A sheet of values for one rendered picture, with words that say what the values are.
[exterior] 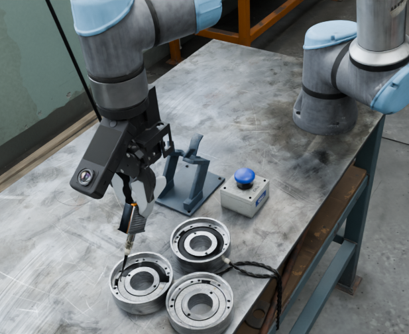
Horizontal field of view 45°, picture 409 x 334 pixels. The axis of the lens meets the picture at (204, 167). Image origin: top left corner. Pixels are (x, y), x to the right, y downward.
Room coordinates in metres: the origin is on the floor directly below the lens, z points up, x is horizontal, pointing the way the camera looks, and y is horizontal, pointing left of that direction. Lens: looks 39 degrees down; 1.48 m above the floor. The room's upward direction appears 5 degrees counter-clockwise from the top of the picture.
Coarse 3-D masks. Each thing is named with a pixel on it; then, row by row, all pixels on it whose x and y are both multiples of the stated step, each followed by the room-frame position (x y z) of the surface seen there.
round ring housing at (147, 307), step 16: (128, 256) 0.56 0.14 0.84; (144, 256) 0.57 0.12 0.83; (160, 256) 0.56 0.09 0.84; (112, 272) 0.53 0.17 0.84; (144, 272) 0.54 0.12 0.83; (112, 288) 0.50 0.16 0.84; (128, 288) 0.51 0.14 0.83; (128, 304) 0.47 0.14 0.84; (144, 304) 0.47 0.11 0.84; (160, 304) 0.48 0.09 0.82
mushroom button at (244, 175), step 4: (240, 168) 0.73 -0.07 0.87; (244, 168) 0.73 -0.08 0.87; (248, 168) 0.73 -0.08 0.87; (236, 172) 0.72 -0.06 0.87; (240, 172) 0.72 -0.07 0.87; (244, 172) 0.71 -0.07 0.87; (248, 172) 0.71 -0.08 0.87; (252, 172) 0.71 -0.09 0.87; (236, 176) 0.71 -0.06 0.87; (240, 176) 0.70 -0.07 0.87; (244, 176) 0.70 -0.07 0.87; (248, 176) 0.70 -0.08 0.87; (252, 176) 0.70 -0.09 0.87; (236, 180) 0.70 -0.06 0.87; (240, 180) 0.70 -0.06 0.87; (244, 180) 0.70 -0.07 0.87; (248, 180) 0.70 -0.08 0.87; (252, 180) 0.70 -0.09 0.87; (244, 184) 0.71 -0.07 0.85
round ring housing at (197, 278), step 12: (192, 276) 0.51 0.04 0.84; (204, 276) 0.51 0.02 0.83; (216, 276) 0.50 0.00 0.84; (180, 288) 0.50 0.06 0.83; (228, 288) 0.48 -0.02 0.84; (168, 300) 0.47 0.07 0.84; (192, 300) 0.48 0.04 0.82; (204, 300) 0.48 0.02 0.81; (216, 300) 0.47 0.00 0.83; (228, 300) 0.47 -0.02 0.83; (168, 312) 0.44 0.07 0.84; (216, 312) 0.45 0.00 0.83; (228, 312) 0.43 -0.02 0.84; (180, 324) 0.42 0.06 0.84; (216, 324) 0.42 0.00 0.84; (228, 324) 0.43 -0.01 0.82
